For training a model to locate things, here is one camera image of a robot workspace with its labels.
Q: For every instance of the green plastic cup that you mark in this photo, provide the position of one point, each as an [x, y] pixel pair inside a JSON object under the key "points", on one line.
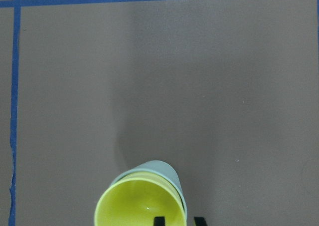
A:
{"points": [[162, 169]]}

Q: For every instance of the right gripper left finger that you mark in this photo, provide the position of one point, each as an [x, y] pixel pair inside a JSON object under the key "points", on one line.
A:
{"points": [[159, 221]]}

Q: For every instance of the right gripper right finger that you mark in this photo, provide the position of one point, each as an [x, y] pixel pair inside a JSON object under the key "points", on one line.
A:
{"points": [[200, 221]]}

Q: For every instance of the yellow plastic cup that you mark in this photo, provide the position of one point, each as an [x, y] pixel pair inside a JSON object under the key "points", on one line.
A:
{"points": [[137, 199]]}

